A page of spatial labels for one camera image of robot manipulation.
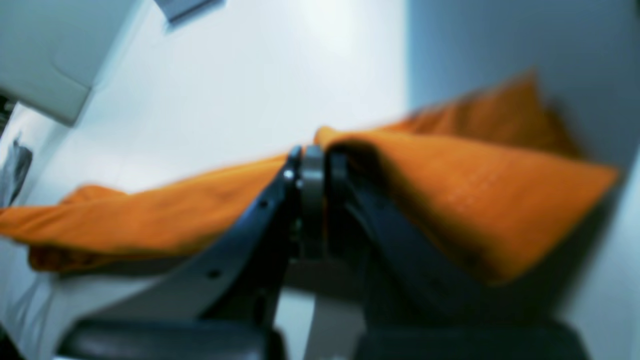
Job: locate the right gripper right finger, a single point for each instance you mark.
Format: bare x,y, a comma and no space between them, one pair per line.
419,304

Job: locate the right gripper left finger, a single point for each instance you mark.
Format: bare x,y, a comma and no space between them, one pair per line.
220,305

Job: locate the grey left side panel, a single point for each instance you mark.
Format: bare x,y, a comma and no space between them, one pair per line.
55,53

